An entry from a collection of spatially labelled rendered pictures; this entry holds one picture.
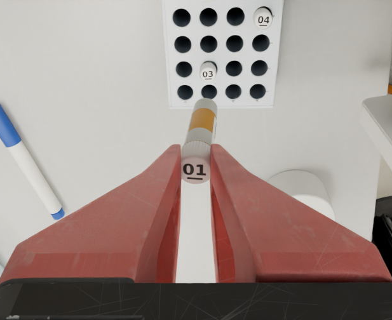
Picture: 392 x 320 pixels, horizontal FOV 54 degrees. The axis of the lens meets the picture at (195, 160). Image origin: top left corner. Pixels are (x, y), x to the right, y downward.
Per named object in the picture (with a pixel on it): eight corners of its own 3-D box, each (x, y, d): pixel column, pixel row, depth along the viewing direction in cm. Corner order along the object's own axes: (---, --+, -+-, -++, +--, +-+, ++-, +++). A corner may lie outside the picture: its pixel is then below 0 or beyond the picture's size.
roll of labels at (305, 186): (304, 226, 43) (312, 254, 40) (247, 210, 42) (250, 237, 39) (338, 181, 40) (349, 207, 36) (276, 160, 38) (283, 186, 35)
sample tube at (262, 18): (263, 13, 30) (271, 30, 26) (248, 13, 30) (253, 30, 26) (265, -4, 29) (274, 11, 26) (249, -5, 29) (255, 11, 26)
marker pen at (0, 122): (68, 209, 43) (63, 220, 42) (55, 212, 43) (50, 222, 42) (2, 100, 35) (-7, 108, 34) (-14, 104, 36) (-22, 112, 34)
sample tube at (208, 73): (215, 60, 32) (216, 82, 29) (201, 61, 32) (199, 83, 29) (215, 46, 32) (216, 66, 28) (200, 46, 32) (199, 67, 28)
